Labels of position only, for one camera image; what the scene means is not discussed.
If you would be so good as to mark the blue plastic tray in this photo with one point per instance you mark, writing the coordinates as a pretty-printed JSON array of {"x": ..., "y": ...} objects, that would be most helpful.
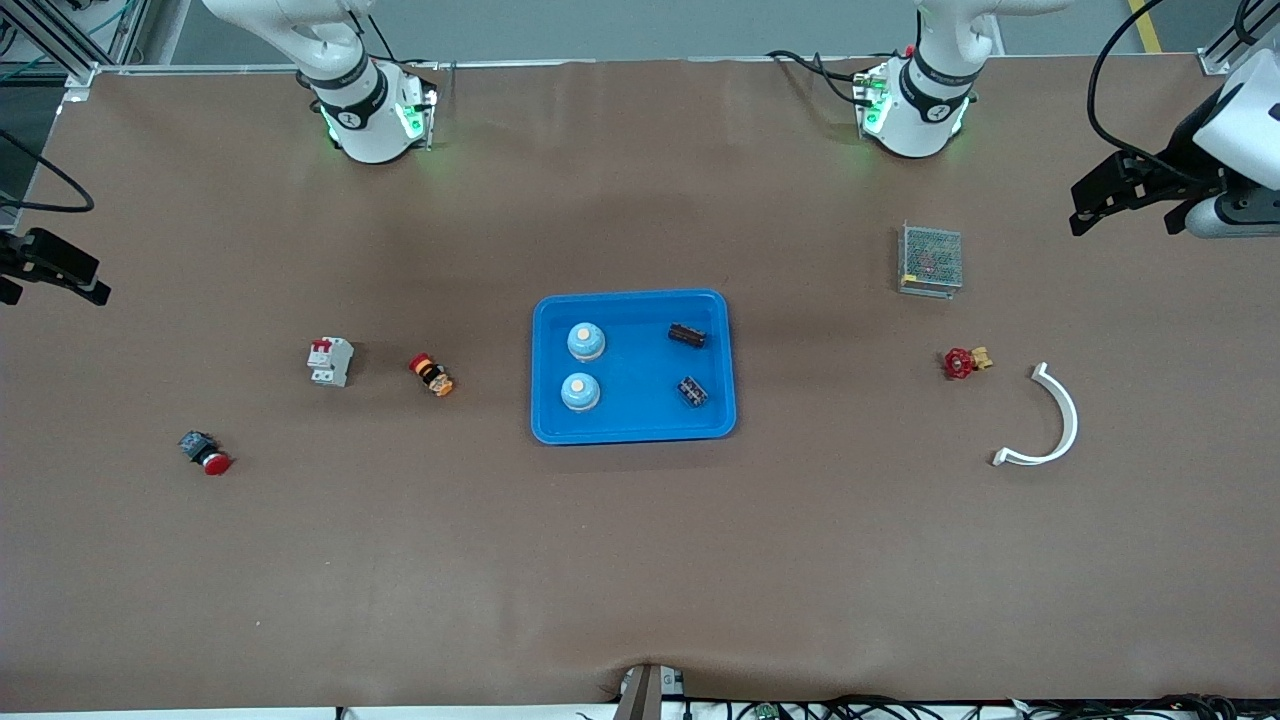
[{"x": 640, "y": 415}]

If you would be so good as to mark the brown table mat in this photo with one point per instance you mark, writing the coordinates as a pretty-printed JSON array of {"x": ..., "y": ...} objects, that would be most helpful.
[{"x": 640, "y": 560}]

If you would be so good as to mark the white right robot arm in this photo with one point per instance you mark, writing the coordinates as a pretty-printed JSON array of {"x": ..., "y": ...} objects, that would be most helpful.
[{"x": 370, "y": 110}]

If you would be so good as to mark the red push button black base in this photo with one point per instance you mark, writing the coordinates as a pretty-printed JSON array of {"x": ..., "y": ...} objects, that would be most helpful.
[{"x": 205, "y": 452}]

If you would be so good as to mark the metal mesh power supply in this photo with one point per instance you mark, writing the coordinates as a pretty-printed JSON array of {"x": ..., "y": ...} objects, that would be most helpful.
[{"x": 930, "y": 258}]

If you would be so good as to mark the grey metal bracket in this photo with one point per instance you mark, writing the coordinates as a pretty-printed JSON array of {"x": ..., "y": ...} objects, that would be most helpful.
[{"x": 645, "y": 695}]

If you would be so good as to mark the dark electrolytic capacitor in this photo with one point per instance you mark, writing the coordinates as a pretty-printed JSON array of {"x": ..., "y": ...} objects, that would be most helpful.
[
  {"x": 686, "y": 337},
  {"x": 692, "y": 391}
]

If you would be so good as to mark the white curved plastic bracket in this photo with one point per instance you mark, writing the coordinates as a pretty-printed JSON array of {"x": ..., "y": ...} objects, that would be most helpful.
[{"x": 1074, "y": 420}]

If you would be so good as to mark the light blue bell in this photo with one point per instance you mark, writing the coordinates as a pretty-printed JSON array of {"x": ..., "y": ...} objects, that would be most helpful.
[
  {"x": 586, "y": 342},
  {"x": 580, "y": 392}
]

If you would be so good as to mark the orange black emergency stop button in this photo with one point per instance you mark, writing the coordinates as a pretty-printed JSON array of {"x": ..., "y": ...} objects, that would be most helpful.
[{"x": 432, "y": 376}]

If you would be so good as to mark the white red circuit breaker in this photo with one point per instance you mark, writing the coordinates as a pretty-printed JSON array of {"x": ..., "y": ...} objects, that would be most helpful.
[{"x": 330, "y": 362}]

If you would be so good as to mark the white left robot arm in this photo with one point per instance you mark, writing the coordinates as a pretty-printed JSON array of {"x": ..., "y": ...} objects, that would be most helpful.
[{"x": 930, "y": 100}]

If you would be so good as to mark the aluminium frame profile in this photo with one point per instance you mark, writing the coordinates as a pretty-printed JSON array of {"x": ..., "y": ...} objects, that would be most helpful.
[
  {"x": 80, "y": 80},
  {"x": 1215, "y": 62}
]

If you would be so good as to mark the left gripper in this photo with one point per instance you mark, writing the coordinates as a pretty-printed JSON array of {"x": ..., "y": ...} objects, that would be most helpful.
[{"x": 1184, "y": 151}]

